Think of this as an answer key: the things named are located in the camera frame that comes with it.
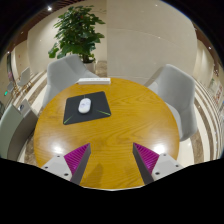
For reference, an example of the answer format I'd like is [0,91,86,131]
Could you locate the group of distant grey chairs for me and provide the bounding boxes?
[4,66,33,98]

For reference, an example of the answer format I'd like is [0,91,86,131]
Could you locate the grey shell chair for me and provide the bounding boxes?
[41,54,100,109]
[0,99,39,161]
[146,63,198,143]

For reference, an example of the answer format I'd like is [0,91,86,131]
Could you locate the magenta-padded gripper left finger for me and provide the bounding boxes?
[41,143,92,186]

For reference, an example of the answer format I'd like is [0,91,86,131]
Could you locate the black mouse pad green lines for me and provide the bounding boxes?
[63,90,112,126]

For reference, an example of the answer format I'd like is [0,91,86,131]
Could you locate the white cartoon-print computer mouse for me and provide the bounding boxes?
[77,97,92,115]

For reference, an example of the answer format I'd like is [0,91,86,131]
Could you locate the green potted plant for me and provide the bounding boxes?
[47,4,106,73]

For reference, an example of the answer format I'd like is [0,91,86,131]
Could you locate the white power strip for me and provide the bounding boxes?
[77,77,112,85]

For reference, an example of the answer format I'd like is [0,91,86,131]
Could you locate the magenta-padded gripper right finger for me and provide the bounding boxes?
[132,142,184,185]

